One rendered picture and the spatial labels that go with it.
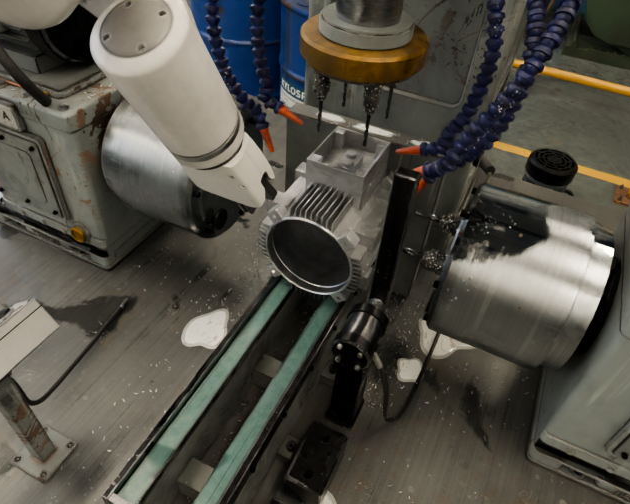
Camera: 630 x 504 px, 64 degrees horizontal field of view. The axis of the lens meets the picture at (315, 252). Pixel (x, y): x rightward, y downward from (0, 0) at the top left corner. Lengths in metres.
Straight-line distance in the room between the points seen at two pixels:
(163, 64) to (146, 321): 0.69
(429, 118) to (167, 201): 0.49
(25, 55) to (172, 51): 0.65
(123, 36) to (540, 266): 0.56
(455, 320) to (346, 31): 0.42
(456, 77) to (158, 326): 0.71
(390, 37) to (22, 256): 0.89
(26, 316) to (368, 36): 0.55
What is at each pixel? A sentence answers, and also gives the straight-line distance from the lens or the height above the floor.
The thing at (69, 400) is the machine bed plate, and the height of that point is 0.80.
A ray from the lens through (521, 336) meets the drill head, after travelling 0.76.
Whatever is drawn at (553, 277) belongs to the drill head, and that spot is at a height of 1.13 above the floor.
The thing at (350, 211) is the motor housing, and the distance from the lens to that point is 0.82.
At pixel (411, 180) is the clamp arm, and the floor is 1.25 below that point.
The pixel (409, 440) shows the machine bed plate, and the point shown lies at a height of 0.80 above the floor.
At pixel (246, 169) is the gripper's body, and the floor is 1.28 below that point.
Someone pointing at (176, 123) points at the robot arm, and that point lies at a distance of 0.48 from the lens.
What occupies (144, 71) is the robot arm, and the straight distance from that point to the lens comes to 0.43.
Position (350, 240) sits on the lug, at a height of 1.09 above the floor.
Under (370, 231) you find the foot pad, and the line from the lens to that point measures 0.80.
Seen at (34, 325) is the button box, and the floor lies 1.07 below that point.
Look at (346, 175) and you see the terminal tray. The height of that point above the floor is 1.14.
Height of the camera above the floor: 1.59
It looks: 44 degrees down
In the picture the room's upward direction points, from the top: 5 degrees clockwise
